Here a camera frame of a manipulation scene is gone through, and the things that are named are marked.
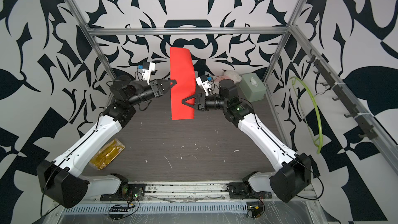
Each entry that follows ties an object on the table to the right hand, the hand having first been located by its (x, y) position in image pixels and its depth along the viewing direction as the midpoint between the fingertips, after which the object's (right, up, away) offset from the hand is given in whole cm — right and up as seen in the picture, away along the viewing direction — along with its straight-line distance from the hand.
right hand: (185, 102), depth 64 cm
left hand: (-4, +9, -1) cm, 10 cm away
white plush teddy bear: (+27, +18, +50) cm, 59 cm away
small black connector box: (+31, -49, +7) cm, 59 cm away
